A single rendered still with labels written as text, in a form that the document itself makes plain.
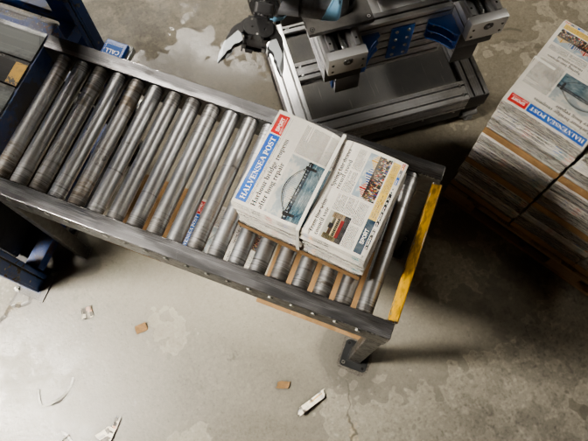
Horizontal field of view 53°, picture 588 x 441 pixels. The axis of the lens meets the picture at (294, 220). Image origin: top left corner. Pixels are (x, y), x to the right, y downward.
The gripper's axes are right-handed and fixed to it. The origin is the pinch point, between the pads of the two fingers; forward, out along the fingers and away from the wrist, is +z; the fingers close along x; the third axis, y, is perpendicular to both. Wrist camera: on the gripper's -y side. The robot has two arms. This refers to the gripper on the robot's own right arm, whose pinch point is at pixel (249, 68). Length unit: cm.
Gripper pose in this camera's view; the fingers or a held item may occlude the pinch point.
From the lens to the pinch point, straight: 141.1
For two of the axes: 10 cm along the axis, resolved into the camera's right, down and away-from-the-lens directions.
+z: -1.7, 9.4, -3.1
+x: -9.8, -2.0, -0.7
